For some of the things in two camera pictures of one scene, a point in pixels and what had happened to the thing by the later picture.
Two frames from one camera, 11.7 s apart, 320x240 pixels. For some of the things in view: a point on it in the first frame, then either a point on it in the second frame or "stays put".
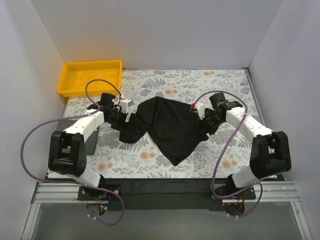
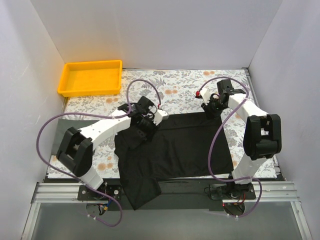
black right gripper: [203, 122] -> [208, 110]
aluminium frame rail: [52, 193] stays put
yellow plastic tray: [75, 75] stays put
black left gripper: [122, 121] -> [139, 133]
